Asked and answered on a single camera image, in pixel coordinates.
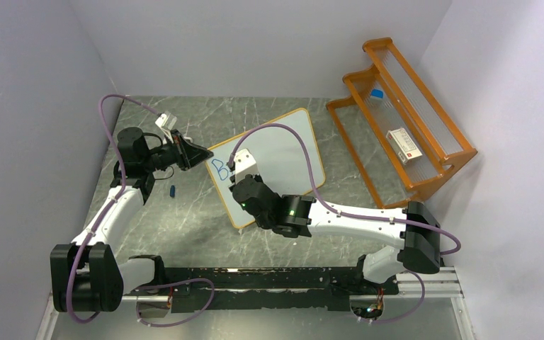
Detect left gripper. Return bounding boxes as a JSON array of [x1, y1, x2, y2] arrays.
[[142, 130, 213, 172]]

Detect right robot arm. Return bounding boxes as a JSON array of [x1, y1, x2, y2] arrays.
[[229, 175, 441, 293]]

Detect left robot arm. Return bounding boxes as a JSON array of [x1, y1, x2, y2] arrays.
[[50, 127, 214, 313]]

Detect blue white small object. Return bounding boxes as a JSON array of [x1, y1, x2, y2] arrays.
[[370, 89, 385, 101]]

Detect orange wooden rack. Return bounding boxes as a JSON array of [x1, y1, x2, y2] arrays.
[[326, 38, 477, 208]]

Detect white red box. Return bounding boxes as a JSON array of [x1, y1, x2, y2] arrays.
[[386, 127, 423, 165]]

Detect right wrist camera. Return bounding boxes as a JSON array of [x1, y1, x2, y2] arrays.
[[232, 148, 260, 176]]

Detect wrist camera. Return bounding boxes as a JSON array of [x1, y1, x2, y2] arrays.
[[155, 110, 177, 141], [232, 148, 260, 176]]

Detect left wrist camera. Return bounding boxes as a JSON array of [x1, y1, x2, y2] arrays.
[[155, 110, 177, 141]]

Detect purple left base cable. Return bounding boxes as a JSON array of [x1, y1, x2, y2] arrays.
[[135, 278, 217, 329]]

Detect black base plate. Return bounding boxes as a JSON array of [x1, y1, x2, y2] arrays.
[[121, 266, 400, 315]]

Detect aluminium rail frame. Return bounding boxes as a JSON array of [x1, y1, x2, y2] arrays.
[[36, 267, 475, 339]]

